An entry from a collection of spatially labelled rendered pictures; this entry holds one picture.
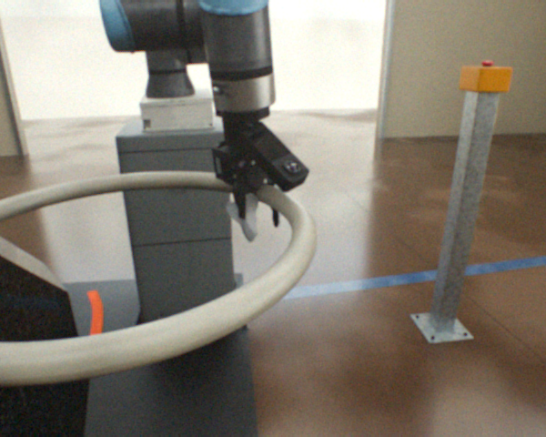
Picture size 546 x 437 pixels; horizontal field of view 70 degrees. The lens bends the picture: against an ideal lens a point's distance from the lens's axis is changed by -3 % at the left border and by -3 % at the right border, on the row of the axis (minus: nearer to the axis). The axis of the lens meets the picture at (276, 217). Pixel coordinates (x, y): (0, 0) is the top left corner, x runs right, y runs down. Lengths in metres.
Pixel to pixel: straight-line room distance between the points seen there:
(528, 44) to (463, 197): 5.97
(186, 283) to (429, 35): 5.41
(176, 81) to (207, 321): 1.33
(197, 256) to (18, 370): 1.35
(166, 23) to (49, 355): 0.48
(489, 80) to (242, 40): 1.13
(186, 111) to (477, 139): 1.05
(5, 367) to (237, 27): 0.42
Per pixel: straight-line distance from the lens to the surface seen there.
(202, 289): 1.72
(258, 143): 0.57
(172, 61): 1.59
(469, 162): 1.60
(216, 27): 0.55
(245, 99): 0.55
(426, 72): 6.45
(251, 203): 0.62
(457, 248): 1.71
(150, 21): 0.66
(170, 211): 1.57
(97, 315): 2.02
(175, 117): 1.54
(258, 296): 0.35
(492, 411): 1.64
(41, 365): 0.33
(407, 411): 1.54
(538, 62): 7.66
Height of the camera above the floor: 1.10
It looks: 22 degrees down
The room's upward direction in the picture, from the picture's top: straight up
